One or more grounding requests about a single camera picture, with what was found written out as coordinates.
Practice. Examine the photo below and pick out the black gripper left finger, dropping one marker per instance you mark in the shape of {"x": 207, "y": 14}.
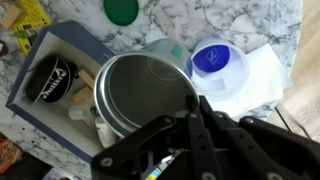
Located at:
{"x": 186, "y": 150}

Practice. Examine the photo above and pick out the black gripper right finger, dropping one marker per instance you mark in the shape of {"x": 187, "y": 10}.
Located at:
{"x": 260, "y": 150}

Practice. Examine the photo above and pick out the silver metal cup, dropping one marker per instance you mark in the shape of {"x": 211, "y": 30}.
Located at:
{"x": 146, "y": 90}

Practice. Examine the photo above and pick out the translucent plastic cup blue base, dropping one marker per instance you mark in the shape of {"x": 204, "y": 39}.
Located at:
{"x": 230, "y": 78}

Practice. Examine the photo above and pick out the navy blue open box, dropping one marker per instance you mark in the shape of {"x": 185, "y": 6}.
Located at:
{"x": 70, "y": 35}

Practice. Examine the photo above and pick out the yellow flat box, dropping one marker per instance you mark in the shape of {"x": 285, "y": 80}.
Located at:
{"x": 35, "y": 15}

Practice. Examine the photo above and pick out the white paper napkin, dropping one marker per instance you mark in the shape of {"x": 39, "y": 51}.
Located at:
{"x": 266, "y": 80}

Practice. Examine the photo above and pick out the small white bottle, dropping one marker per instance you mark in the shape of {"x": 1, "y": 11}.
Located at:
{"x": 106, "y": 133}

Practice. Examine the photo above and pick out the small wooden block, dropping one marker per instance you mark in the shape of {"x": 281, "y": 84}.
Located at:
{"x": 81, "y": 95}
{"x": 86, "y": 78}

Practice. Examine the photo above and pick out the green round lid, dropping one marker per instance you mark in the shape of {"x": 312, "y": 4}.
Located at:
{"x": 121, "y": 11}

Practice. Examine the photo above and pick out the black round pouch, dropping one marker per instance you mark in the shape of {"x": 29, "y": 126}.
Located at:
{"x": 50, "y": 80}

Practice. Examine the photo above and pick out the red white snack packet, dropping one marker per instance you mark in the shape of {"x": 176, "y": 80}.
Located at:
{"x": 8, "y": 153}

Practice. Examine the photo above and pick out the small glass jar with plant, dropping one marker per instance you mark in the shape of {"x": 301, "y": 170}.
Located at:
{"x": 2, "y": 48}

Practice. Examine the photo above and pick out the light wooden block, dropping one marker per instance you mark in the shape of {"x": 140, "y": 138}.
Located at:
{"x": 10, "y": 16}

